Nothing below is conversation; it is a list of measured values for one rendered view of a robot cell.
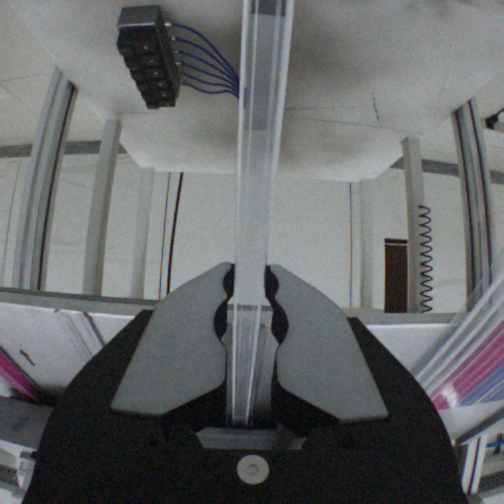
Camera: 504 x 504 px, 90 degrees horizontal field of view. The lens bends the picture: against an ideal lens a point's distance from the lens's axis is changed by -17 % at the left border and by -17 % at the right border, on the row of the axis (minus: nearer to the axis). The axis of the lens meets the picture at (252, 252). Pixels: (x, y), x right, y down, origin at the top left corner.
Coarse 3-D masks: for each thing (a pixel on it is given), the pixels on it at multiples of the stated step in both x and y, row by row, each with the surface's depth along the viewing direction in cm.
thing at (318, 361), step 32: (288, 288) 11; (288, 320) 10; (320, 320) 10; (288, 352) 8; (320, 352) 8; (352, 352) 8; (288, 384) 7; (320, 384) 7; (352, 384) 7; (288, 416) 7; (320, 416) 7; (352, 416) 6; (384, 416) 6
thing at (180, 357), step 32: (192, 288) 11; (224, 288) 11; (160, 320) 9; (192, 320) 9; (224, 320) 11; (160, 352) 8; (192, 352) 8; (224, 352) 8; (128, 384) 7; (160, 384) 7; (192, 384) 7; (224, 384) 7; (160, 416) 6; (192, 416) 7
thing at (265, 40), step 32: (256, 0) 7; (288, 0) 7; (256, 32) 7; (288, 32) 7; (256, 64) 8; (256, 96) 9; (256, 128) 9; (256, 160) 10; (256, 192) 11; (256, 224) 12; (256, 256) 13; (256, 288) 14; (256, 320) 16
